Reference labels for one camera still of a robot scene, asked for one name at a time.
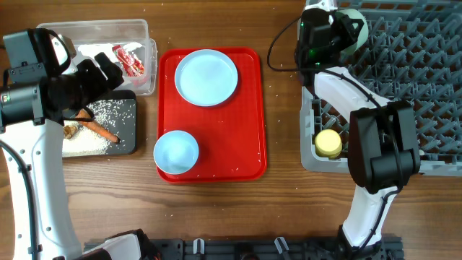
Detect mint green bowl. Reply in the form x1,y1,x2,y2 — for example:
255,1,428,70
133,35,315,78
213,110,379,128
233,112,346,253
335,9,369,55

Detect orange carrot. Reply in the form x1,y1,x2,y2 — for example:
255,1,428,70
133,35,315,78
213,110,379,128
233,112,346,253
76,109,120,143

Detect brown food scrap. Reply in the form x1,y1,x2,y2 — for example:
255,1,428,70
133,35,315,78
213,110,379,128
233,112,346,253
64,126,78,139

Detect white rice pile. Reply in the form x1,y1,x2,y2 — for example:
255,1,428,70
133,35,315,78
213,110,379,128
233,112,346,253
62,100,121,157

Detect white napkin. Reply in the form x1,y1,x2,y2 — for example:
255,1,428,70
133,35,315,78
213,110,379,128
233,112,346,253
77,42,142,63

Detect red foil wrapper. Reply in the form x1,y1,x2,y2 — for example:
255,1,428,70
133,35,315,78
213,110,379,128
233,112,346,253
112,45,145,77

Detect yellow plastic cup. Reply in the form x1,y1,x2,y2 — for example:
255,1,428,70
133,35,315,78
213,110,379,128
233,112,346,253
315,129,342,159

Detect light blue bowl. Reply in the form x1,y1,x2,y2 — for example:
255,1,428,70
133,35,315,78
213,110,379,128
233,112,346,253
153,130,199,175

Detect light blue plate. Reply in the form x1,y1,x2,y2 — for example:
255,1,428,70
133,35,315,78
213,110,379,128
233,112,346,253
174,49,239,107

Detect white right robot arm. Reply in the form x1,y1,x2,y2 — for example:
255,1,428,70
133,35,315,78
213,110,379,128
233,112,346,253
295,1,420,259

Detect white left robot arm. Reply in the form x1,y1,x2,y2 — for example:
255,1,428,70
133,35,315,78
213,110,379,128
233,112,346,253
1,28,162,259

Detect grey dishwasher rack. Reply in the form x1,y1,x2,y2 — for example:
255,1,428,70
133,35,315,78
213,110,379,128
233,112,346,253
297,0,462,177

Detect black tray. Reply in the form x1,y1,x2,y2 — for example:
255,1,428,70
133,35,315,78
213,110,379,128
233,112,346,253
97,90,137,155

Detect clear plastic bin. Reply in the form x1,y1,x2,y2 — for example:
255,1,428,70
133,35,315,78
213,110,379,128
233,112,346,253
38,19,157,95

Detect red serving tray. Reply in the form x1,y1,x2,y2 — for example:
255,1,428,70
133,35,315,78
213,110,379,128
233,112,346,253
157,47,267,184

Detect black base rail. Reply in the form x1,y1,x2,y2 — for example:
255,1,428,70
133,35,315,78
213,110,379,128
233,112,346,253
82,234,405,260

